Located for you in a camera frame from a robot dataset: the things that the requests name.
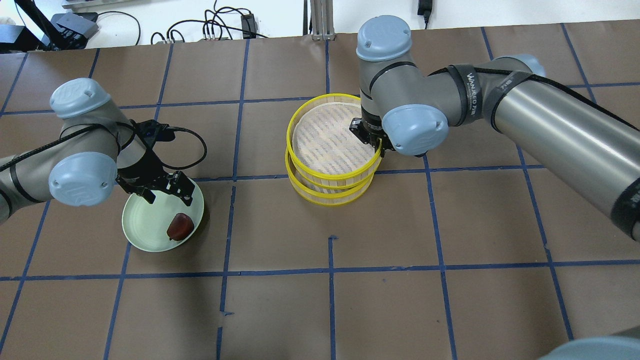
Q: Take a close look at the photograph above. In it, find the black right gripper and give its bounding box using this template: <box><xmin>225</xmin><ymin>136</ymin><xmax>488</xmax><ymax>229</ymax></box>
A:
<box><xmin>349</xmin><ymin>117</ymin><xmax>395</xmax><ymax>157</ymax></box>

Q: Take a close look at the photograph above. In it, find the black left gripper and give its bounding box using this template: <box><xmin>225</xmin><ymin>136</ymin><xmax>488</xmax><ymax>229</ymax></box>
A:
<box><xmin>116</xmin><ymin>170</ymin><xmax>195</xmax><ymax>207</ymax></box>

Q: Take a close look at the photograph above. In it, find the brown steamed bun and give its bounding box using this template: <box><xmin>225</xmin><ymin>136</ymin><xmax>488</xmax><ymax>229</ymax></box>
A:
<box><xmin>166</xmin><ymin>212</ymin><xmax>195</xmax><ymax>242</ymax></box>

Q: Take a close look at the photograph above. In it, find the yellow steamer layer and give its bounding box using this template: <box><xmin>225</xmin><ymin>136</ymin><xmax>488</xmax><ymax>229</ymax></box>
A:
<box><xmin>285</xmin><ymin>151</ymin><xmax>374</xmax><ymax>207</ymax></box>
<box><xmin>286</xmin><ymin>93</ymin><xmax>382</xmax><ymax>190</ymax></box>

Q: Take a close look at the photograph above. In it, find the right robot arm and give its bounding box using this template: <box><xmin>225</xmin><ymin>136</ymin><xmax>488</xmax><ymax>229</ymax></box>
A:
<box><xmin>349</xmin><ymin>14</ymin><xmax>639</xmax><ymax>241</ymax></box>

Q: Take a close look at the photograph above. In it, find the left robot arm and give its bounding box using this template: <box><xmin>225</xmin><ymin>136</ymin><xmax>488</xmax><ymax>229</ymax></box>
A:
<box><xmin>0</xmin><ymin>78</ymin><xmax>195</xmax><ymax>222</ymax></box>

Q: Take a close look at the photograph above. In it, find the pale green plate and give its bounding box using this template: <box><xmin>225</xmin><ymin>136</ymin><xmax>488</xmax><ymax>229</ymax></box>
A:
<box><xmin>121</xmin><ymin>180</ymin><xmax>205</xmax><ymax>253</ymax></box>

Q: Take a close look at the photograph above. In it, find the black power adapter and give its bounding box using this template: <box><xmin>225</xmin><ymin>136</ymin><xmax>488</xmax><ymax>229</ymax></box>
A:
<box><xmin>240</xmin><ymin>13</ymin><xmax>258</xmax><ymax>38</ymax></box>

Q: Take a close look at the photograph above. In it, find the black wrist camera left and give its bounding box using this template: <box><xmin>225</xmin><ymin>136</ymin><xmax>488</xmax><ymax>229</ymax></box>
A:
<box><xmin>131</xmin><ymin>120</ymin><xmax>176</xmax><ymax>148</ymax></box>

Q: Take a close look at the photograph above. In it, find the aluminium frame post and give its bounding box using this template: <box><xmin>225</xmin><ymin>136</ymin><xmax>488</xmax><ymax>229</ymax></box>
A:
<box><xmin>309</xmin><ymin>0</ymin><xmax>336</xmax><ymax>41</ymax></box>

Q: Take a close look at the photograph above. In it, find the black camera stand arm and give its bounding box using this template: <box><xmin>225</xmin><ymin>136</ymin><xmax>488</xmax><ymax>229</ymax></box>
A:
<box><xmin>13</xmin><ymin>0</ymin><xmax>99</xmax><ymax>51</ymax></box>

